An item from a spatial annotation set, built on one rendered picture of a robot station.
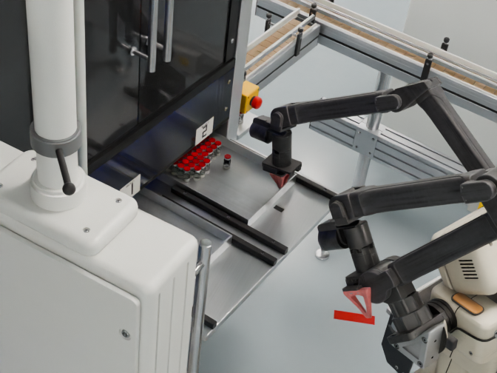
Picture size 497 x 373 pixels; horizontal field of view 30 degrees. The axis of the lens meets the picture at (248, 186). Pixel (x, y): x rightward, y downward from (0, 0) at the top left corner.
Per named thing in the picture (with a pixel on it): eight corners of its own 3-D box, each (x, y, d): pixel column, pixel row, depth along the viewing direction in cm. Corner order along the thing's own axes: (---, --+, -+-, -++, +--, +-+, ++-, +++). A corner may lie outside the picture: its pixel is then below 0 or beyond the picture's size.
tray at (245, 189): (153, 177, 277) (154, 168, 275) (205, 135, 294) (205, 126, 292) (247, 229, 264) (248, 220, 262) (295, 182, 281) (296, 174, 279)
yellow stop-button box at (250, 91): (225, 105, 294) (228, 86, 289) (239, 95, 298) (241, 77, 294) (245, 115, 291) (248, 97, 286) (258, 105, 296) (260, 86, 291)
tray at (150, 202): (75, 239, 255) (75, 230, 252) (136, 190, 272) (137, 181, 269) (174, 298, 242) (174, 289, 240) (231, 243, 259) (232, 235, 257)
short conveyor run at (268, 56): (213, 134, 301) (217, 95, 291) (174, 114, 307) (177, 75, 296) (320, 47, 346) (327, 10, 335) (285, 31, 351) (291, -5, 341)
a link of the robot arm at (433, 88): (415, 69, 228) (434, 61, 235) (378, 99, 237) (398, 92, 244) (522, 220, 221) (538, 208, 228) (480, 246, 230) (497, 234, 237)
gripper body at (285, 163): (273, 156, 276) (273, 135, 272) (302, 167, 272) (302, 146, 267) (261, 167, 272) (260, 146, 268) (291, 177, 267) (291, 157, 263)
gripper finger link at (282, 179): (274, 178, 281) (274, 153, 276) (294, 186, 278) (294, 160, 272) (262, 190, 277) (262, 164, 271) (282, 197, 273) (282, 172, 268)
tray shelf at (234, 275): (63, 254, 253) (63, 249, 251) (214, 133, 298) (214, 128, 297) (205, 341, 235) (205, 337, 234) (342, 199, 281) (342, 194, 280)
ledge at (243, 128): (203, 122, 302) (203, 118, 301) (225, 104, 310) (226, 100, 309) (237, 140, 297) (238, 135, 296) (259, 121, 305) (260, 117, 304)
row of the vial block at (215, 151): (180, 180, 277) (181, 168, 274) (216, 151, 288) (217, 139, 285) (186, 183, 276) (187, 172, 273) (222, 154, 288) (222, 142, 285)
